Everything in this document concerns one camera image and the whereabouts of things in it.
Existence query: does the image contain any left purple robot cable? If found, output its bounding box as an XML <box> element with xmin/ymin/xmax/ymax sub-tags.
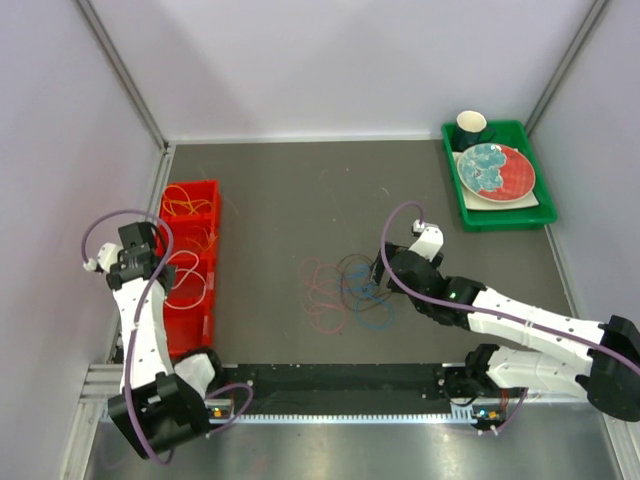
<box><xmin>81</xmin><ymin>208</ymin><xmax>255</xmax><ymax>465</ymax></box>

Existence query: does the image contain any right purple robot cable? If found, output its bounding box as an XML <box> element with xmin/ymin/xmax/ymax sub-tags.
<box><xmin>379</xmin><ymin>201</ymin><xmax>640</xmax><ymax>434</ymax></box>

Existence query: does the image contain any white square plate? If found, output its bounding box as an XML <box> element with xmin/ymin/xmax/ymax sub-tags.
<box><xmin>453</xmin><ymin>152</ymin><xmax>539</xmax><ymax>211</ymax></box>

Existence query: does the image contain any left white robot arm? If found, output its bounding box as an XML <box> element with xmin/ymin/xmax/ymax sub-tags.
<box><xmin>85</xmin><ymin>222</ymin><xmax>227</xmax><ymax>459</ymax></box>

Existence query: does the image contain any green plastic tray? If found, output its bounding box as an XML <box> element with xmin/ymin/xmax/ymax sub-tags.
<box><xmin>441</xmin><ymin>120</ymin><xmax>558</xmax><ymax>232</ymax></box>

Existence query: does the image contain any red and blue plate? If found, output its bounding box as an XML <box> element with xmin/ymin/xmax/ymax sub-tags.
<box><xmin>456</xmin><ymin>143</ymin><xmax>536</xmax><ymax>204</ymax></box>

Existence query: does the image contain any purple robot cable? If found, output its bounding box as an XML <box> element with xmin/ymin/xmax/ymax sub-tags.
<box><xmin>81</xmin><ymin>208</ymin><xmax>255</xmax><ymax>465</ymax></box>
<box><xmin>379</xmin><ymin>201</ymin><xmax>640</xmax><ymax>434</ymax></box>

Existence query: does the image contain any white cable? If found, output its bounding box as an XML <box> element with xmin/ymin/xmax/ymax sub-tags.
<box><xmin>164</xmin><ymin>250</ymin><xmax>209</xmax><ymax>311</ymax></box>

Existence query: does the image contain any white slotted cable duct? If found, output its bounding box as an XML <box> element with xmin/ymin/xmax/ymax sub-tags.
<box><xmin>237</xmin><ymin>404</ymin><xmax>507</xmax><ymax>430</ymax></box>

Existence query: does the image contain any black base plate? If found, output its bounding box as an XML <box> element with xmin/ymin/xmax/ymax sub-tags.
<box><xmin>224</xmin><ymin>363</ymin><xmax>477</xmax><ymax>416</ymax></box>

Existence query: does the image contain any red compartment bin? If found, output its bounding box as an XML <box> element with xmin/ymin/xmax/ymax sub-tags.
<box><xmin>159</xmin><ymin>180</ymin><xmax>222</xmax><ymax>359</ymax></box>

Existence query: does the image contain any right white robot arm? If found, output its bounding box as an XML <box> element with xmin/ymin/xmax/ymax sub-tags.
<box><xmin>374</xmin><ymin>220</ymin><xmax>639</xmax><ymax>423</ymax></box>

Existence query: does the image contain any dark green mug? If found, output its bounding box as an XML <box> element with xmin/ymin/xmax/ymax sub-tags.
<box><xmin>452</xmin><ymin>110</ymin><xmax>496</xmax><ymax>152</ymax></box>

